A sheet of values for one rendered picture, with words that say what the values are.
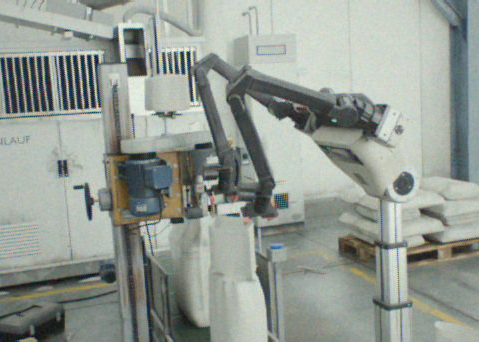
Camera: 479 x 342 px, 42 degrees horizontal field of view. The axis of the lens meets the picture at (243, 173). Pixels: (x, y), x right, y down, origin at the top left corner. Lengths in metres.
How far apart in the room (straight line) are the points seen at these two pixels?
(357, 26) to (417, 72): 1.02
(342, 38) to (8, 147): 4.16
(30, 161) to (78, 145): 0.41
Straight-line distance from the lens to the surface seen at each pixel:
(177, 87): 2.71
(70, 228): 5.67
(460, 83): 8.61
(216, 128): 2.64
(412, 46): 8.31
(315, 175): 7.67
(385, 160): 2.39
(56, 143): 5.58
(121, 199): 2.90
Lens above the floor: 1.61
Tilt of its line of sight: 8 degrees down
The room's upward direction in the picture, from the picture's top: 3 degrees counter-clockwise
